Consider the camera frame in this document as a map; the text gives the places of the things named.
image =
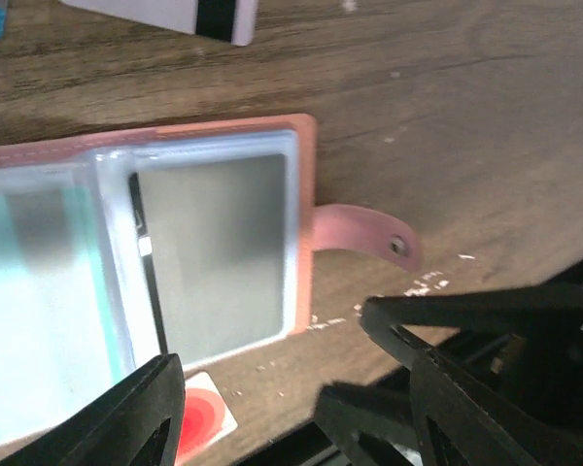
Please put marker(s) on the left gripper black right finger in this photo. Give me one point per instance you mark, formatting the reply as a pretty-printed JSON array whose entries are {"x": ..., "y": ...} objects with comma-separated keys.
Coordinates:
[{"x": 446, "y": 415}]

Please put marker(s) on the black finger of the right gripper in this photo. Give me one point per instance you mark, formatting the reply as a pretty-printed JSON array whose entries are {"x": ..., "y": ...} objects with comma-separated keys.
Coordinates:
[{"x": 532, "y": 311}]

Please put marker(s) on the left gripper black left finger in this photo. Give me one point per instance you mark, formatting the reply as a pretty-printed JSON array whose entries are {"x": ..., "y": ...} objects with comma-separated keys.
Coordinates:
[{"x": 136, "y": 422}]

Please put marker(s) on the pink leather card holder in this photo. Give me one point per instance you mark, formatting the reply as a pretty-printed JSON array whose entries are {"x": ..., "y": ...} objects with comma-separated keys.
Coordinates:
[{"x": 77, "y": 315}]

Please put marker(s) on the plain black card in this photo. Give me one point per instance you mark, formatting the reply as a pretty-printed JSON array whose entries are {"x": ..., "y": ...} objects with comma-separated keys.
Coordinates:
[{"x": 214, "y": 235}]

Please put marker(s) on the white red circle card front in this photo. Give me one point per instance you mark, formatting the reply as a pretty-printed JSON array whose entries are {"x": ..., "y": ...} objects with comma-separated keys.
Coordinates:
[{"x": 201, "y": 412}]

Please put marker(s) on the white card black stripe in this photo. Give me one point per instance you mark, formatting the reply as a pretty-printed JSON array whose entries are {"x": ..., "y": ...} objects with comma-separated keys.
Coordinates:
[{"x": 231, "y": 21}]

